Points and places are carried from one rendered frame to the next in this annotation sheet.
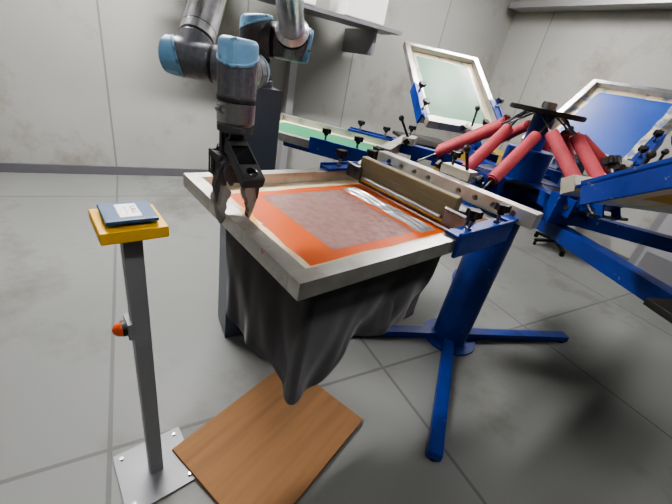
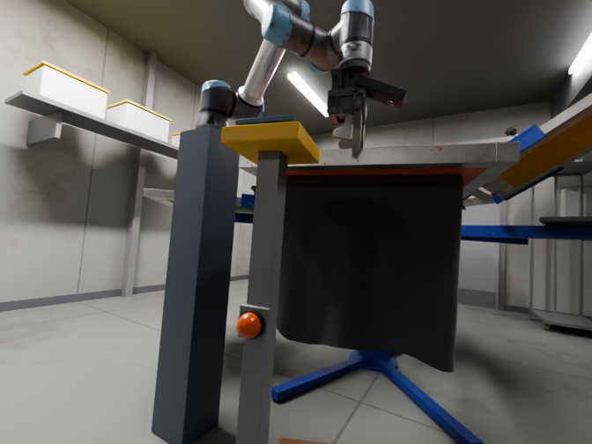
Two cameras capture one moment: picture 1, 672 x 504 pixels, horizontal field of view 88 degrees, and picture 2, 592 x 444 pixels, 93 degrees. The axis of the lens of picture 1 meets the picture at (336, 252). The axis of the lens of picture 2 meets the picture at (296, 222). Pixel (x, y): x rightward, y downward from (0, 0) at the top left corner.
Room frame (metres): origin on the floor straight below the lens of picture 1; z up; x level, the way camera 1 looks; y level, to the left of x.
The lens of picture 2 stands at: (0.22, 0.63, 0.78)
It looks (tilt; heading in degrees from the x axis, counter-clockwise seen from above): 4 degrees up; 333
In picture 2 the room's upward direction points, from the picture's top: 4 degrees clockwise
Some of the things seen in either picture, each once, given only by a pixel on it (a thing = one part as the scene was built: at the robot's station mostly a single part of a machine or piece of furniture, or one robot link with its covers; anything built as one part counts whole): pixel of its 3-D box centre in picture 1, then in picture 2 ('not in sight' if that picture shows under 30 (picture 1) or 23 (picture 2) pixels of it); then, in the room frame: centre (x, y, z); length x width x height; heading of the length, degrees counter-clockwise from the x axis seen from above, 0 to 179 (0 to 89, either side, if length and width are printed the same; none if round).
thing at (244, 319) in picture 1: (259, 295); (357, 263); (0.77, 0.18, 0.74); 0.45 x 0.03 x 0.43; 44
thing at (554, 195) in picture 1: (515, 182); not in sight; (1.71, -0.78, 0.99); 0.82 x 0.79 x 0.12; 134
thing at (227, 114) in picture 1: (234, 113); (354, 60); (0.72, 0.26, 1.20); 0.08 x 0.08 x 0.05
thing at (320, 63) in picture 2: (241, 69); (324, 50); (0.83, 0.28, 1.28); 0.11 x 0.11 x 0.08; 5
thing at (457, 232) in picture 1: (479, 234); not in sight; (0.94, -0.39, 0.98); 0.30 x 0.05 x 0.07; 134
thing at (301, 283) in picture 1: (354, 206); (370, 190); (0.97, -0.03, 0.97); 0.79 x 0.58 x 0.04; 134
